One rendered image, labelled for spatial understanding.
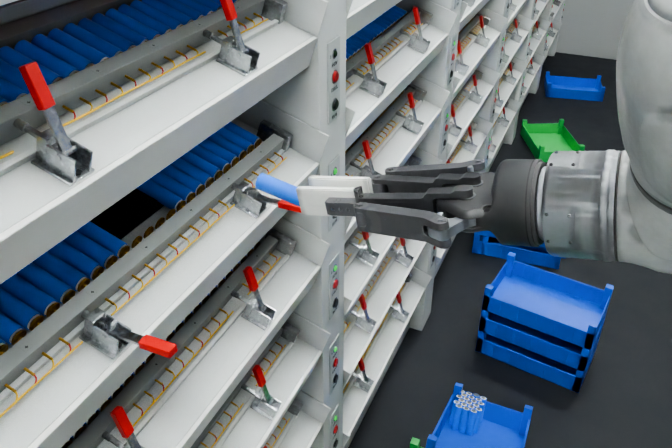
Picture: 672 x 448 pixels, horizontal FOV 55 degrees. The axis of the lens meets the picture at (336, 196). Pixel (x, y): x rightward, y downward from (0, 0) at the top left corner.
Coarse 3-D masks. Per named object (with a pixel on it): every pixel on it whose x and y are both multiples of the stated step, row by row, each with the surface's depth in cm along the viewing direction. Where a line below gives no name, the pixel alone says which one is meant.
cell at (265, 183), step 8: (264, 176) 67; (256, 184) 67; (264, 184) 67; (272, 184) 66; (280, 184) 66; (288, 184) 66; (272, 192) 66; (280, 192) 66; (288, 192) 66; (296, 192) 66; (288, 200) 66; (296, 200) 66
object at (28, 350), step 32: (256, 160) 87; (224, 192) 81; (192, 224) 76; (128, 256) 68; (160, 256) 70; (96, 288) 63; (64, 320) 60; (32, 352) 56; (0, 384) 54; (0, 416) 53
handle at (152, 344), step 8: (112, 328) 60; (120, 328) 61; (120, 336) 60; (128, 336) 60; (136, 336) 60; (144, 336) 59; (152, 336) 59; (136, 344) 59; (144, 344) 59; (152, 344) 59; (160, 344) 58; (168, 344) 58; (176, 344) 59; (152, 352) 59; (160, 352) 58; (168, 352) 58
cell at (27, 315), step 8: (0, 288) 61; (0, 296) 60; (8, 296) 60; (0, 304) 60; (8, 304) 60; (16, 304) 60; (24, 304) 60; (8, 312) 59; (16, 312) 59; (24, 312) 59; (32, 312) 60; (16, 320) 59; (24, 320) 59; (32, 320) 60
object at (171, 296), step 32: (256, 128) 96; (288, 128) 94; (288, 160) 93; (320, 160) 94; (224, 224) 79; (256, 224) 81; (192, 256) 73; (224, 256) 75; (160, 288) 69; (192, 288) 70; (128, 320) 64; (160, 320) 66; (64, 352) 60; (96, 352) 61; (128, 352) 62; (32, 384) 57; (64, 384) 57; (96, 384) 58; (32, 416) 54; (64, 416) 55
